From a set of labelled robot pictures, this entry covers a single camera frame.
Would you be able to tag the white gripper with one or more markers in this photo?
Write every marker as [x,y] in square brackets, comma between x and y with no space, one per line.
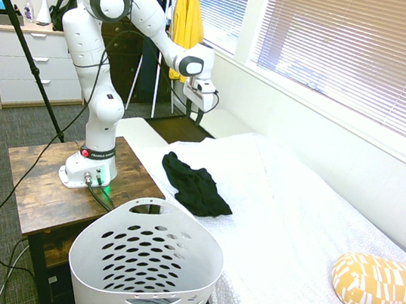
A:
[205,100]

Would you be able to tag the black garment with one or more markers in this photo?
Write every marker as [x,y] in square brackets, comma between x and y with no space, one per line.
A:
[197,193]

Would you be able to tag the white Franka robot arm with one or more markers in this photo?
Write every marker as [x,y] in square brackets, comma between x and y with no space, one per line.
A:
[99,106]

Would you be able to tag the white perforated laundry basket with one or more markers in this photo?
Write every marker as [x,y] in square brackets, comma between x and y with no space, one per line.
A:
[176,282]

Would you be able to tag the white padded bench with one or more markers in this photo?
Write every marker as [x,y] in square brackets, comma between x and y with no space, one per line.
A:
[226,123]
[141,133]

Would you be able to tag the navy hanging garment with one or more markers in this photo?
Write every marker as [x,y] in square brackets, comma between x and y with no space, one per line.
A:
[148,71]

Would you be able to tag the dark wooden dresser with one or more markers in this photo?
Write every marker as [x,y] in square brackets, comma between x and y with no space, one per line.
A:
[124,64]

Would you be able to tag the yellow hanging garment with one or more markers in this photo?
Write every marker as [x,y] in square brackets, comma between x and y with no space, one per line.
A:
[187,12]

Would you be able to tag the narrow white window blinds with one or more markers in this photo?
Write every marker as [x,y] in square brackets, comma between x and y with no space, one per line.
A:
[221,5]

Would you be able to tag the bed with white cover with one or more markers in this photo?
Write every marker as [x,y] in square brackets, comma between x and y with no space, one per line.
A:
[290,230]

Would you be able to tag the rustic wooden side table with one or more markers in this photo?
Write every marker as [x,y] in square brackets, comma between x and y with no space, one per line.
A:
[47,194]

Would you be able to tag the black backpack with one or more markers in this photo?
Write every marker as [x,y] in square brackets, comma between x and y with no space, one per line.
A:
[62,5]

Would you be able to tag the wide white window blinds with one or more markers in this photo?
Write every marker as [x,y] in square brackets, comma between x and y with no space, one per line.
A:
[352,48]

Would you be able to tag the white drawer dresser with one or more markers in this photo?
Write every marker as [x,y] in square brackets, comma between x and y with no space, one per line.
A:
[28,68]

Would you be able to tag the clear plastic bottle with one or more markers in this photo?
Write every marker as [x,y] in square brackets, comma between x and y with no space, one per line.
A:
[28,11]

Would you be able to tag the grey box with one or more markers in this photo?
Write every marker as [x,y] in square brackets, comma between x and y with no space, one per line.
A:
[6,20]

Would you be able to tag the yellow white patterned pillow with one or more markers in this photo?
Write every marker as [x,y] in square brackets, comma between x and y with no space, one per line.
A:
[377,287]

